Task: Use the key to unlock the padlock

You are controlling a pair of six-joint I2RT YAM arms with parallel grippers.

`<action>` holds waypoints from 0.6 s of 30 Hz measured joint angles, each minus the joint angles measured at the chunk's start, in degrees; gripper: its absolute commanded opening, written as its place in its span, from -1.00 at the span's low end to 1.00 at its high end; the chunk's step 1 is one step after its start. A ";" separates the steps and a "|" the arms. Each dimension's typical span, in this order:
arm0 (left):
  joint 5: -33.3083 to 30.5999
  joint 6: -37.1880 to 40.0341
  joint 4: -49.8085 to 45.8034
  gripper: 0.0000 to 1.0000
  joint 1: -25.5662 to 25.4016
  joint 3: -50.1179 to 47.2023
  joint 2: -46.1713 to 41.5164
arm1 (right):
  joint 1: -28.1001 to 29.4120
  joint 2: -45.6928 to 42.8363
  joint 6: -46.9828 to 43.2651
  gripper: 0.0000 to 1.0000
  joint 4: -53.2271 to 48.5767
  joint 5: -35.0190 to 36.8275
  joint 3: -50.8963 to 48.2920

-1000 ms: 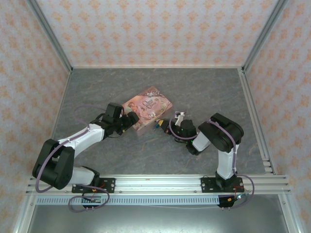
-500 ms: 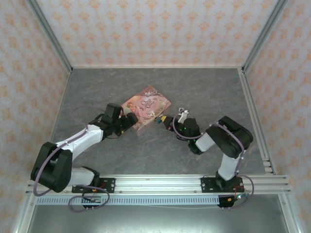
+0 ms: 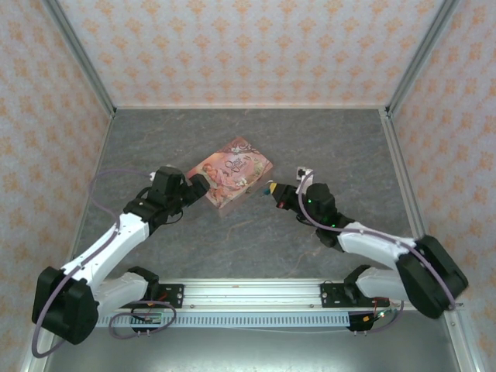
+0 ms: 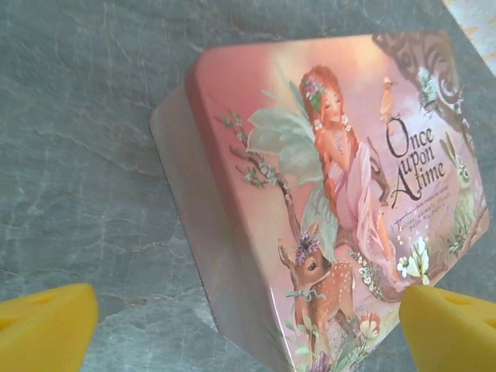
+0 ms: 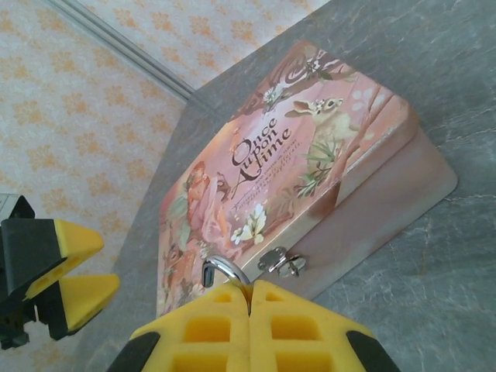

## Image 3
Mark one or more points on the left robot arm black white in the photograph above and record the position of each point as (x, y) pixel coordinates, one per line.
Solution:
(104, 248)

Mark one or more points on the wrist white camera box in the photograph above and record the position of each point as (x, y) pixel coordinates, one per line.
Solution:
(152, 176)
(304, 174)

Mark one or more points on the pink illustrated storage box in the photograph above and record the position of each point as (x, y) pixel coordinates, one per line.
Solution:
(228, 174)

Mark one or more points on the grey metal shelf sheet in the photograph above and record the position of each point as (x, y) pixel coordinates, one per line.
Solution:
(252, 352)

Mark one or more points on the aluminium side rail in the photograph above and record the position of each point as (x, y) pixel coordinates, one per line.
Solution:
(395, 155)
(99, 155)

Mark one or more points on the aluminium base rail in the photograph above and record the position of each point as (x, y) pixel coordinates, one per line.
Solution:
(252, 294)

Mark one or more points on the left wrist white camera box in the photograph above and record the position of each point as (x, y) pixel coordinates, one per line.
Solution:
(152, 176)

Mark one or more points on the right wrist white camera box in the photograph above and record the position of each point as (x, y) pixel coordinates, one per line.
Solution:
(304, 174)

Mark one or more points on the aluminium lower frame post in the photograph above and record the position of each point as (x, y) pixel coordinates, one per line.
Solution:
(465, 348)
(29, 360)

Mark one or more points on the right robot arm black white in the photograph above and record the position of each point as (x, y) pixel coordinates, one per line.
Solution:
(372, 244)

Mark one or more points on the aluminium frame post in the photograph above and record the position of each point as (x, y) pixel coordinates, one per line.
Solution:
(465, 348)
(77, 54)
(422, 54)
(29, 360)

